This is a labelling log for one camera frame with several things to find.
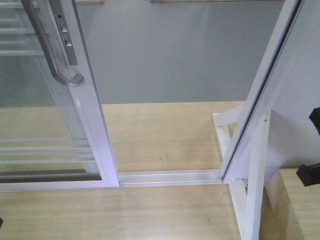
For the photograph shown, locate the light wooden base board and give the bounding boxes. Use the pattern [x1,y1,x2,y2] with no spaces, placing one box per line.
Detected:
[0,101,240,240]

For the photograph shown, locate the white support brace bracket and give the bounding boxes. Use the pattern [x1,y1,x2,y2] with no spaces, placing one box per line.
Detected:
[212,103,271,240]

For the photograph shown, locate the aluminium floor door track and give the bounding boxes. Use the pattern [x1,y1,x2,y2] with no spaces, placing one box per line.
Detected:
[119,169,223,188]

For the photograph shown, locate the grey door lock plate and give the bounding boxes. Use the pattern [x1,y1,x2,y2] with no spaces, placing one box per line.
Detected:
[49,0,79,66]

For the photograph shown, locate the white door jamb frame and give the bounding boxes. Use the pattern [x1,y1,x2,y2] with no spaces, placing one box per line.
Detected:
[214,0,320,184]

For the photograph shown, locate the grey metal door handle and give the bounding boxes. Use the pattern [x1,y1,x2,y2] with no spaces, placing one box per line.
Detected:
[21,0,84,88]

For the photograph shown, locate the white framed sliding glass door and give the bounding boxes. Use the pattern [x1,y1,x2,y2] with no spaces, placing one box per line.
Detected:
[0,0,120,192]

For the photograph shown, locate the light wooden box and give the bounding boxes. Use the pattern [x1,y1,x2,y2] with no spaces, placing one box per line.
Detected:
[265,168,320,240]

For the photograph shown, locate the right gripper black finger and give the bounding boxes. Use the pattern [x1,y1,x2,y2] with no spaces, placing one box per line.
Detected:
[296,163,320,187]
[309,107,320,135]

